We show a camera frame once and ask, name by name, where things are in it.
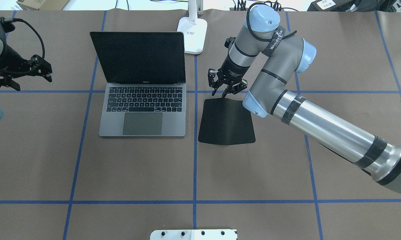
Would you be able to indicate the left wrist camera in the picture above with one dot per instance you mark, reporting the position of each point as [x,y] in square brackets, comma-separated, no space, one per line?
[6,25]

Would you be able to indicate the grey laptop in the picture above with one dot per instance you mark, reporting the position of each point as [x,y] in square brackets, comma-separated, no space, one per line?
[146,86]

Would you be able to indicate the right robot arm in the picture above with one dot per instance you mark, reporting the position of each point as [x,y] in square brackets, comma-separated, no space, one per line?
[288,54]

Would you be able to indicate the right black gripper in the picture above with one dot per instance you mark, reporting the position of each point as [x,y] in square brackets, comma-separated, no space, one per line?
[232,69]

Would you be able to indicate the power strip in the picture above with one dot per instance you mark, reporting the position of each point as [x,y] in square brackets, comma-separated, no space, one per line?
[242,5]

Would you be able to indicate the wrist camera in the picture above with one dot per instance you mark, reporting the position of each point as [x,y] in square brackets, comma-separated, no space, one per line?
[229,42]
[6,25]

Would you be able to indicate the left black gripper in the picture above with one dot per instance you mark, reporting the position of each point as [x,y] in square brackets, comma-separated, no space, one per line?
[7,57]

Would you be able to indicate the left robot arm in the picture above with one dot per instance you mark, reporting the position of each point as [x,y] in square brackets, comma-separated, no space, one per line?
[3,42]

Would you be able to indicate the cardboard box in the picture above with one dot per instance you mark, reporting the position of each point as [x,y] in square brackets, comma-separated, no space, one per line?
[43,5]

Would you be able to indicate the black mouse pad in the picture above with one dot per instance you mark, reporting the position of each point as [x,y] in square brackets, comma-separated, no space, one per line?
[225,122]

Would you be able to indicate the black device box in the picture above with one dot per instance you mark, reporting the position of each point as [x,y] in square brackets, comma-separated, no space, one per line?
[331,5]

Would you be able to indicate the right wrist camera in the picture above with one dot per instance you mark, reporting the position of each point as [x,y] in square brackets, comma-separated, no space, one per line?
[229,42]

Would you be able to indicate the white camera mast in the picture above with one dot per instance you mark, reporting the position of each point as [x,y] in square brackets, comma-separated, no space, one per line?
[194,234]

